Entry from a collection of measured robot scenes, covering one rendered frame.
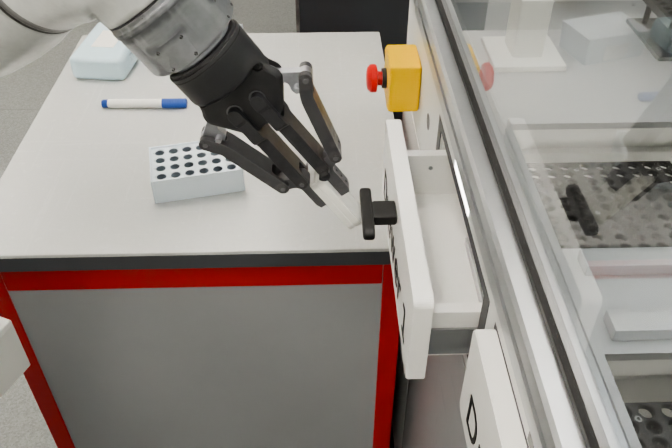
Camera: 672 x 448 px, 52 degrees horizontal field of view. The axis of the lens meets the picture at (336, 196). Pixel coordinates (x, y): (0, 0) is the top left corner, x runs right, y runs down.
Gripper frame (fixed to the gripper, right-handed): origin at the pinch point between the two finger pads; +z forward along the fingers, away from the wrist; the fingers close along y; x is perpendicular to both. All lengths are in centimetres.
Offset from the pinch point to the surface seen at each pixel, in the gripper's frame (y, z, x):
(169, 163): -26.1, -1.9, 24.2
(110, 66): -38, -10, 53
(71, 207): -38.7, -6.5, 19.3
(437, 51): 13.5, 2.2, 19.1
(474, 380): 6.8, 9.1, -19.7
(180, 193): -25.9, 1.0, 20.4
